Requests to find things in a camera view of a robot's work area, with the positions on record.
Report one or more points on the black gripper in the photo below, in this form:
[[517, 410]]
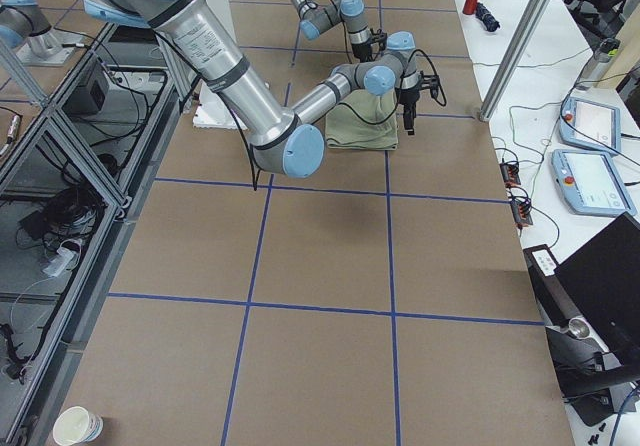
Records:
[[361, 50], [409, 98]]

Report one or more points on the olive green long-sleeve shirt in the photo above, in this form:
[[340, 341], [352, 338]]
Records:
[[363, 121]]

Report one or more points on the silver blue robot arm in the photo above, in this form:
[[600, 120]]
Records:
[[282, 140], [325, 6]]

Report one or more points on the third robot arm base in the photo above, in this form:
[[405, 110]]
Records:
[[26, 29]]

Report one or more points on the far small circuit board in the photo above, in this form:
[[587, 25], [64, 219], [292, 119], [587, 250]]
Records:
[[510, 173]]

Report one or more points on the small circuit board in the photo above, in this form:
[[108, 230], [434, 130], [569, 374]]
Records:
[[521, 208], [510, 173]]

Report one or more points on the dark blue folded umbrella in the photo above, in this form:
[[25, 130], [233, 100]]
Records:
[[490, 23]]

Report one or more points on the near small circuit board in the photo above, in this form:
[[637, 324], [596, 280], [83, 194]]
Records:
[[521, 208]]

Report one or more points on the far teach pendant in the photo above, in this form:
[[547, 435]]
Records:
[[590, 125]]

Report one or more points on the teach pendant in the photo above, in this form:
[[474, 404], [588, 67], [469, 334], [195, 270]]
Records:
[[590, 183], [590, 125]]

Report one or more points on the near teach pendant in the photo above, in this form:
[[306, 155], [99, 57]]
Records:
[[590, 183]]

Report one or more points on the grey water bottle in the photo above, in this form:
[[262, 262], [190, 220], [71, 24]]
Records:
[[597, 65]]

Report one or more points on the black box with label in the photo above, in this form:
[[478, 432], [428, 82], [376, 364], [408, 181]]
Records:
[[562, 313]]

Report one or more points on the black laptop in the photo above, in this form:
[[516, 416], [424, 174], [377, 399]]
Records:
[[602, 280]]

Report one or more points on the white paper cup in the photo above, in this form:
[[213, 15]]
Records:
[[77, 425]]

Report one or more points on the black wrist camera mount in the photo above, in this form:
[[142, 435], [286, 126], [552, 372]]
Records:
[[431, 83], [378, 38]]

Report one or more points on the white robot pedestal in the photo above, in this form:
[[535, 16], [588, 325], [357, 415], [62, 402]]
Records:
[[211, 113]]

